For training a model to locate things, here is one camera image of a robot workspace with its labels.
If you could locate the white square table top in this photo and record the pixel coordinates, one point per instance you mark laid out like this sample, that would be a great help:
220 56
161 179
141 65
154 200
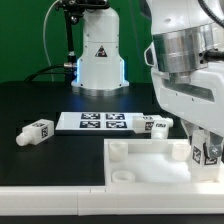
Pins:
146 161

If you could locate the white marker base plate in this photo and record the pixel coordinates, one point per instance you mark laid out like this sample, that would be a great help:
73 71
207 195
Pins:
77 121

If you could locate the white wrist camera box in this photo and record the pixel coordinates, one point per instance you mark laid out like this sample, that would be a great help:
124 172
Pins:
150 56

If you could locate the black camera stand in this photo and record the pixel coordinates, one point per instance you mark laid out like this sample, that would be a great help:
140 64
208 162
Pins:
73 12

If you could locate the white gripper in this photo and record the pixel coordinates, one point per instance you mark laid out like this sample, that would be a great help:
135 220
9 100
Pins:
200 102

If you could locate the white front obstacle wall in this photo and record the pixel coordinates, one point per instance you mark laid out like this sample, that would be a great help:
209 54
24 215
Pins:
118 200

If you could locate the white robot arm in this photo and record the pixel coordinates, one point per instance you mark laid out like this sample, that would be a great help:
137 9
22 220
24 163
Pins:
186 57

